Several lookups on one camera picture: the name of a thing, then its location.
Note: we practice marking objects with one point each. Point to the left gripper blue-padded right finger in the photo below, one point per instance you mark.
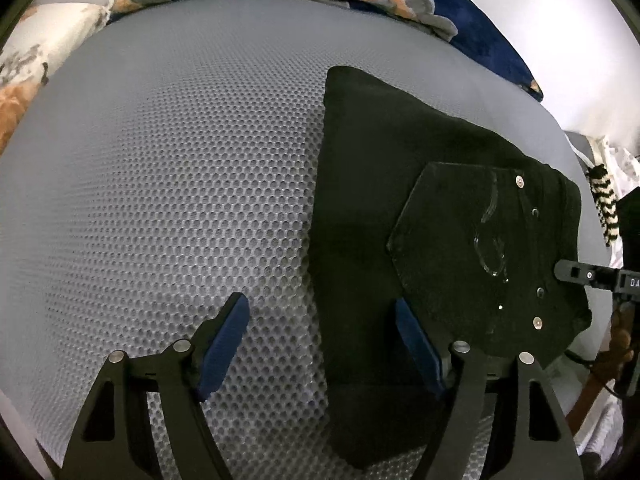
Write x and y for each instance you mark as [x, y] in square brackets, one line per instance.
[529, 436]

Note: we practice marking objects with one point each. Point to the grey mesh mattress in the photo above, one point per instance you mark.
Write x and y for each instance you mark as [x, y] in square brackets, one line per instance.
[170, 162]

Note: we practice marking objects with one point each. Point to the person's right hand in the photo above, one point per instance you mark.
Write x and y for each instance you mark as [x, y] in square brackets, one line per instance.
[607, 366]

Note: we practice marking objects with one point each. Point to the black pants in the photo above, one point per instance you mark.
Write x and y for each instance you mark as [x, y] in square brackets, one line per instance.
[428, 229]

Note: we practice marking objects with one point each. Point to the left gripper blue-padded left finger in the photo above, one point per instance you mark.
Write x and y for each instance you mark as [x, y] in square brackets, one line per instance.
[112, 438]

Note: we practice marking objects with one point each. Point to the white floral pillow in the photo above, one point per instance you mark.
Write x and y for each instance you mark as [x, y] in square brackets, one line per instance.
[40, 43]

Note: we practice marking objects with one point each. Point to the black white striped knit item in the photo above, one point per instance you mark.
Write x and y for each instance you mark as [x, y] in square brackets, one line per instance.
[605, 200]

